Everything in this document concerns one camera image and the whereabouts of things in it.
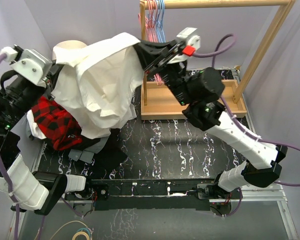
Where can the pink hangers bundle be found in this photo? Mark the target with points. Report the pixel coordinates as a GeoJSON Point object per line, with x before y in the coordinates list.
{"type": "Point", "coordinates": [151, 21]}

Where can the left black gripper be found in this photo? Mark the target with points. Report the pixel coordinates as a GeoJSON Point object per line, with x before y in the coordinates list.
{"type": "Point", "coordinates": [51, 78]}

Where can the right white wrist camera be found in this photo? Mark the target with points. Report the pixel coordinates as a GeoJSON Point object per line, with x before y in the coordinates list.
{"type": "Point", "coordinates": [189, 40]}

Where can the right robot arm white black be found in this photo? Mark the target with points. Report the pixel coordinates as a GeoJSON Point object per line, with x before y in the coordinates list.
{"type": "Point", "coordinates": [261, 167]}

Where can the blue hangers bundle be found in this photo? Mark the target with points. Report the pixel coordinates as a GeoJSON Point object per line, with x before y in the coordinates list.
{"type": "Point", "coordinates": [159, 27]}

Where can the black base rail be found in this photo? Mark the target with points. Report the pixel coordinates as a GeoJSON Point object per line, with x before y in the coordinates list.
{"type": "Point", "coordinates": [146, 194]}

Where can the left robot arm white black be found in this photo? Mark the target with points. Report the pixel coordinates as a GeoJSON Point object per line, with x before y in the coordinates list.
{"type": "Point", "coordinates": [28, 191]}

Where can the white shirt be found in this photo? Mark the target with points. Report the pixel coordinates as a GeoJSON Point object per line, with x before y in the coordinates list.
{"type": "Point", "coordinates": [97, 83]}

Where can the red black plaid shirt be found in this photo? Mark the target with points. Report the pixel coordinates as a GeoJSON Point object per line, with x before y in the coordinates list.
{"type": "Point", "coordinates": [60, 128]}

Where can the black garment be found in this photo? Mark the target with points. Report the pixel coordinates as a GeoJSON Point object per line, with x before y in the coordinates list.
{"type": "Point", "coordinates": [107, 154]}

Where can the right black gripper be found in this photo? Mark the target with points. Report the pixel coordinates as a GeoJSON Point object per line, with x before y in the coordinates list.
{"type": "Point", "coordinates": [149, 52]}

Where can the wooden clothes rack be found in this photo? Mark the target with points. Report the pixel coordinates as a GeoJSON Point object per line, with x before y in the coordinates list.
{"type": "Point", "coordinates": [207, 86]}

